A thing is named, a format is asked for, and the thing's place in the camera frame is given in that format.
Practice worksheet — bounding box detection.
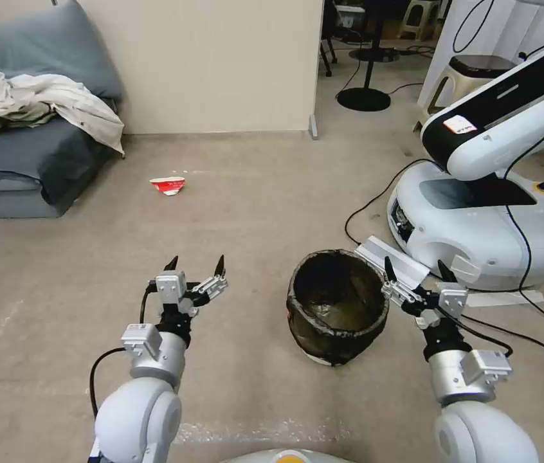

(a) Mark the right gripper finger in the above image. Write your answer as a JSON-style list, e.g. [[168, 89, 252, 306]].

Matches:
[[437, 260, 458, 286], [380, 256, 423, 306]]

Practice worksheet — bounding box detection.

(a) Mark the trash can with black bag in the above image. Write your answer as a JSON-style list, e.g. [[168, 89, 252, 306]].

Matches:
[[285, 248, 391, 369]]

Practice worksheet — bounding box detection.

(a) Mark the black floor stand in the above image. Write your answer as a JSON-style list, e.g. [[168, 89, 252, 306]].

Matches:
[[336, 0, 393, 113]]

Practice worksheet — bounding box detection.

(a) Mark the silver aluminium profile bar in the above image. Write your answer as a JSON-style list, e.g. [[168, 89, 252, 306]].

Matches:
[[353, 235, 430, 291]]

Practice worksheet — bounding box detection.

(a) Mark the crushed red paper cup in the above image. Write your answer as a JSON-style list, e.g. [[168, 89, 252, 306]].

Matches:
[[149, 176, 188, 199]]

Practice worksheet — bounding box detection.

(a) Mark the white robot front shell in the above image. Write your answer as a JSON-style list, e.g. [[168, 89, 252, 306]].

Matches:
[[222, 447, 336, 463]]

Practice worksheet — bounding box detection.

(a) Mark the grey fabric sofa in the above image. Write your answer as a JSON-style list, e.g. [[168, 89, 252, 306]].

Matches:
[[0, 0, 126, 221]]

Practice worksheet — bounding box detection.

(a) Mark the white crumpled cloth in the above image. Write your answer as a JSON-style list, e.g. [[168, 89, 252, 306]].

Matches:
[[0, 68, 126, 159]]

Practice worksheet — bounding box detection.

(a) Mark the olive crumpled garment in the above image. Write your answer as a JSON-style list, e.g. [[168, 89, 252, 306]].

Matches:
[[0, 102, 59, 140]]

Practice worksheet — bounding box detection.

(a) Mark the beige stool with black top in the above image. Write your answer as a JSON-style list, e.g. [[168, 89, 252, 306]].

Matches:
[[425, 53, 529, 118]]

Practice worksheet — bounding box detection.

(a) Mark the black round stand base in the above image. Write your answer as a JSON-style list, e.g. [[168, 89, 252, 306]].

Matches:
[[349, 46, 401, 63]]

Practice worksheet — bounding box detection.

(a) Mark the beige plastic stool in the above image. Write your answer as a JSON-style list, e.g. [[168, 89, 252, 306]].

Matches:
[[397, 0, 452, 42]]

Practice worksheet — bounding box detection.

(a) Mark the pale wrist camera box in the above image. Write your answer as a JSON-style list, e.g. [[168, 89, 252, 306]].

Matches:
[[154, 270, 188, 306], [434, 283, 469, 319]]

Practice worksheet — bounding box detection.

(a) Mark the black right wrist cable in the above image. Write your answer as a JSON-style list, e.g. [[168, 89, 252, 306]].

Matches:
[[437, 300, 514, 359]]

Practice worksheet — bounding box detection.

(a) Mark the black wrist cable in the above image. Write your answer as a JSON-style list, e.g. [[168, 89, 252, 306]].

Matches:
[[89, 348, 129, 421], [437, 300, 514, 359]]

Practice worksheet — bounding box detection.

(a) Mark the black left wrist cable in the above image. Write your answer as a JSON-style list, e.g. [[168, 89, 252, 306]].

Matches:
[[89, 348, 129, 421]]

